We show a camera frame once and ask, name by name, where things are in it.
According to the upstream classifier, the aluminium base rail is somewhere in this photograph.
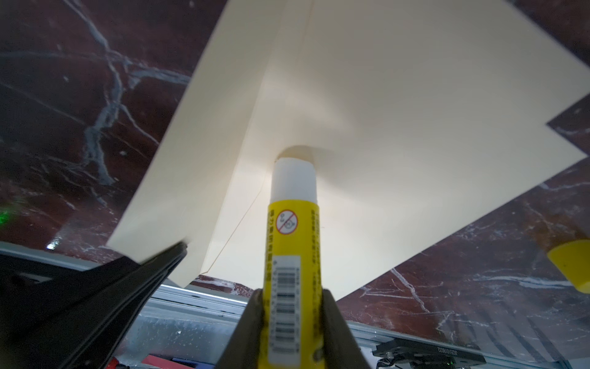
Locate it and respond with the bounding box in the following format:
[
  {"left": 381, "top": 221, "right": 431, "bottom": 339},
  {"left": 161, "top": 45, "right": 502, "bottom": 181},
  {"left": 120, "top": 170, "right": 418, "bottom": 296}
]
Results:
[{"left": 1, "top": 241, "right": 572, "bottom": 368}]

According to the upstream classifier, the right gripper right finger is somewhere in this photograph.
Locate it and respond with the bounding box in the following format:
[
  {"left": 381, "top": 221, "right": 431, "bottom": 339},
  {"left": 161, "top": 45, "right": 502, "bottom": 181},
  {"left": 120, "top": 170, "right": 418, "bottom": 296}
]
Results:
[{"left": 322, "top": 289, "right": 370, "bottom": 369}]

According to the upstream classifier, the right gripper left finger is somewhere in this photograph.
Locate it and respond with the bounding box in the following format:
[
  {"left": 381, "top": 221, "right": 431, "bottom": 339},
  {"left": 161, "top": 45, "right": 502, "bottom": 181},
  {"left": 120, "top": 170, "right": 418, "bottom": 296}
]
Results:
[{"left": 214, "top": 289, "right": 264, "bottom": 369}]

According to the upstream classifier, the manila envelope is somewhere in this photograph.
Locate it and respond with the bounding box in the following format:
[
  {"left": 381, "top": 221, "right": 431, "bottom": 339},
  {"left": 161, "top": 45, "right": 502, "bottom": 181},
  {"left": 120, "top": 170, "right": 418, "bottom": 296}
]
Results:
[
  {"left": 108, "top": 1, "right": 589, "bottom": 298},
  {"left": 548, "top": 95, "right": 590, "bottom": 155}
]

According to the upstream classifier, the yellow glue stick cap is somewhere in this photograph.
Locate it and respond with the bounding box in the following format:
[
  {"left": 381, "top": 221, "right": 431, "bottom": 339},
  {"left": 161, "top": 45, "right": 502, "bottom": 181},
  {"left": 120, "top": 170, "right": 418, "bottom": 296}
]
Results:
[{"left": 548, "top": 239, "right": 590, "bottom": 295}]

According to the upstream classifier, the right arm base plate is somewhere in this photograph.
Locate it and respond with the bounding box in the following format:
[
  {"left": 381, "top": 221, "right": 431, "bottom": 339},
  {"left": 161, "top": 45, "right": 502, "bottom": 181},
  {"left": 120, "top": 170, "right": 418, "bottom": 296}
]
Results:
[{"left": 372, "top": 338, "right": 486, "bottom": 368}]

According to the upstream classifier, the yellow glue stick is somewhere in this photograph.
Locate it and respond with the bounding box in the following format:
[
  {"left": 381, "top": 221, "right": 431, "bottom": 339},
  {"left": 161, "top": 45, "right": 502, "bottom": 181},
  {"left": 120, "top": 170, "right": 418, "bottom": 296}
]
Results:
[{"left": 258, "top": 158, "right": 325, "bottom": 368}]

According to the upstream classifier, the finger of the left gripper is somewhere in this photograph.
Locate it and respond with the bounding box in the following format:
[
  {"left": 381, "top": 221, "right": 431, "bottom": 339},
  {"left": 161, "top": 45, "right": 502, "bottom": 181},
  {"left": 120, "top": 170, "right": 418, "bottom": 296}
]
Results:
[{"left": 1, "top": 242, "right": 187, "bottom": 368}]

